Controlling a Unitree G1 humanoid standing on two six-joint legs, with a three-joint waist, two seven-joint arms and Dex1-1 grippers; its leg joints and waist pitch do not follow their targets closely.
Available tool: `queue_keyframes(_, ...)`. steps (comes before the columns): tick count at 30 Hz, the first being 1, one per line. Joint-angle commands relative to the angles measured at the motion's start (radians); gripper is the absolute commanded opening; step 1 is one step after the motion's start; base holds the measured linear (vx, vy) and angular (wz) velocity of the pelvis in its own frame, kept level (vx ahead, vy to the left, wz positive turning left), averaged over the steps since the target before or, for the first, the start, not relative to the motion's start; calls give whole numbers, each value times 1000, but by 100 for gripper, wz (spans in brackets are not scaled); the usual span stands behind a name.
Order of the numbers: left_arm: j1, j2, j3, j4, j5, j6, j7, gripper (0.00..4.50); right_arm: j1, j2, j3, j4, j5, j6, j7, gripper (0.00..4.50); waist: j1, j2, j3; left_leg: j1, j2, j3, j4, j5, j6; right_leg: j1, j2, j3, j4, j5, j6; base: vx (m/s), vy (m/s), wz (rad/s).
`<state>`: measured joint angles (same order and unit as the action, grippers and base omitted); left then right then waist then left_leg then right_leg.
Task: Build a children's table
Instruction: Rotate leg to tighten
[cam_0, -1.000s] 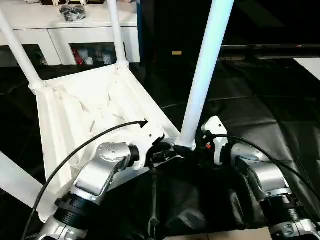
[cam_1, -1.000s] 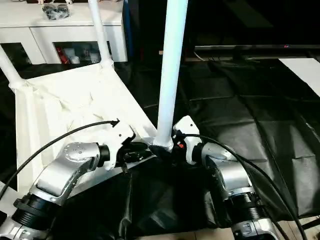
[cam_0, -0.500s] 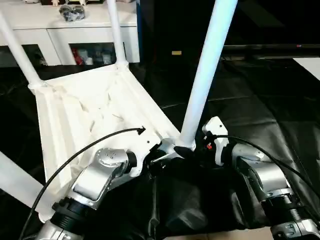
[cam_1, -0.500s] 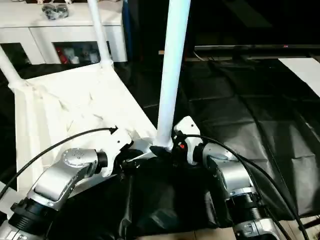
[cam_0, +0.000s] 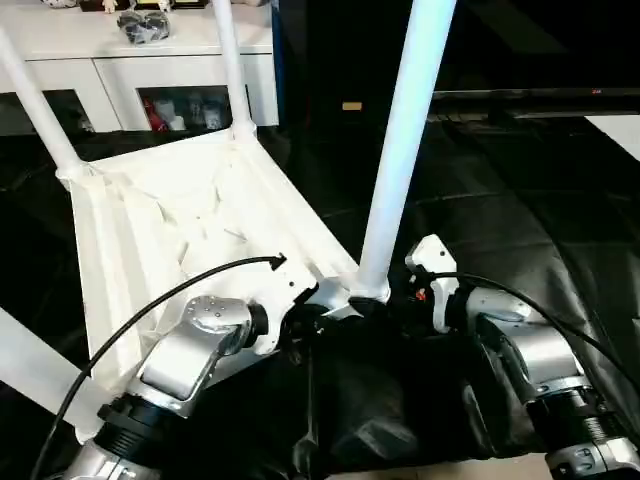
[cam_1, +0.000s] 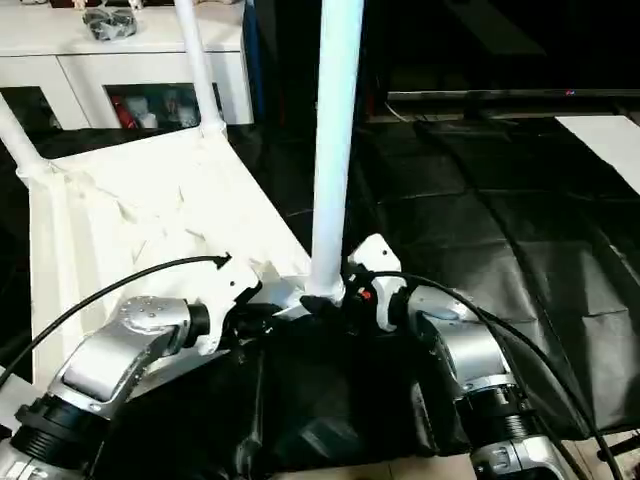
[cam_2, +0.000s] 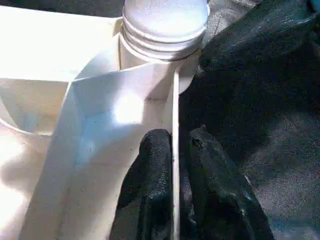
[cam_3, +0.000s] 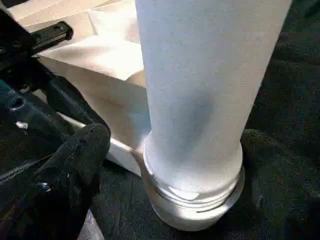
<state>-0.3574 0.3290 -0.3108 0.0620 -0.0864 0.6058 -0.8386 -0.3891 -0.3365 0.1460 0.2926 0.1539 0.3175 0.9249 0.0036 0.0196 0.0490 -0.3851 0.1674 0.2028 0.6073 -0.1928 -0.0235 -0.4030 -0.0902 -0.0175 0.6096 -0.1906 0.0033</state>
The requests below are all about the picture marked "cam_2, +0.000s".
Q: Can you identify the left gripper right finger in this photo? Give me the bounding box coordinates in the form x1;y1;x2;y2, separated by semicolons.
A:
179;126;276;240

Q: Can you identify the white plastic table leg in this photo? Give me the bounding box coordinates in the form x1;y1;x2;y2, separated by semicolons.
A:
121;0;211;63

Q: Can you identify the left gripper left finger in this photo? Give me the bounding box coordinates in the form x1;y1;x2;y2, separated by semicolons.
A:
109;128;174;240

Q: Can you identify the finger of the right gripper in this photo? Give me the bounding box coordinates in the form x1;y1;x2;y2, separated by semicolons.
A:
199;0;319;74

